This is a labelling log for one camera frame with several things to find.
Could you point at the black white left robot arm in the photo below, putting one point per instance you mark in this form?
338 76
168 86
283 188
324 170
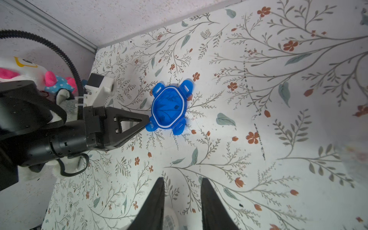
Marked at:
47 119

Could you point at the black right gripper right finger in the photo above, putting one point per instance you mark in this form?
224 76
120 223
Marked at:
214 215

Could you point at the clear plastic container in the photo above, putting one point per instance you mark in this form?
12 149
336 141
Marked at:
163 220
354 156

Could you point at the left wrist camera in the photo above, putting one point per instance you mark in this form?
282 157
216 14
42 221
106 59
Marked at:
97 90

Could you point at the white pink plush top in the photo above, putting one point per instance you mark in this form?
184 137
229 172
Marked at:
20 69

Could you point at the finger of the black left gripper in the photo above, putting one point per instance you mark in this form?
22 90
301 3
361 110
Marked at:
121 126

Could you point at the teal small object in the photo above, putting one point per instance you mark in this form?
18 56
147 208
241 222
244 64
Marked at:
364 15

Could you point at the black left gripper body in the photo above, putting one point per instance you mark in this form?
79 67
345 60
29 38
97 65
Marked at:
78 137

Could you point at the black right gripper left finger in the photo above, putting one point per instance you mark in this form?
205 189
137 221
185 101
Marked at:
156 198

